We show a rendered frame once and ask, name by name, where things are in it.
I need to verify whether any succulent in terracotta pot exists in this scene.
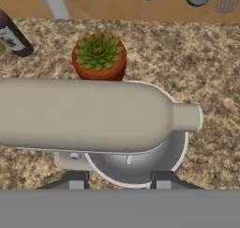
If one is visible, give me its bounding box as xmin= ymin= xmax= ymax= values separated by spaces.
xmin=71 ymin=29 xmax=128 ymax=82

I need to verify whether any grey metal rail post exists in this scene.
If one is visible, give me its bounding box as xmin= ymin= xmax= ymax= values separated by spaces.
xmin=39 ymin=0 xmax=72 ymax=20

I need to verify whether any dark wine bottle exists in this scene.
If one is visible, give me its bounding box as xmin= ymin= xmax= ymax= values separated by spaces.
xmin=0 ymin=9 xmax=35 ymax=58

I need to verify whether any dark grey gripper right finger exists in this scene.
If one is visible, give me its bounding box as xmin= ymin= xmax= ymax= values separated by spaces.
xmin=150 ymin=170 xmax=204 ymax=190

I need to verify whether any silver mixer bowl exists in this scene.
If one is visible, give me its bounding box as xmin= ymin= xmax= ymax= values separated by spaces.
xmin=83 ymin=80 xmax=190 ymax=190

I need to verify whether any beige stand mixer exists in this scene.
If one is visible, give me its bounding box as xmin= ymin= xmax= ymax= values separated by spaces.
xmin=0 ymin=77 xmax=204 ymax=172

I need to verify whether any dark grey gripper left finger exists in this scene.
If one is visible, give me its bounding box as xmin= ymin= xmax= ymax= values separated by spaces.
xmin=37 ymin=170 xmax=91 ymax=190

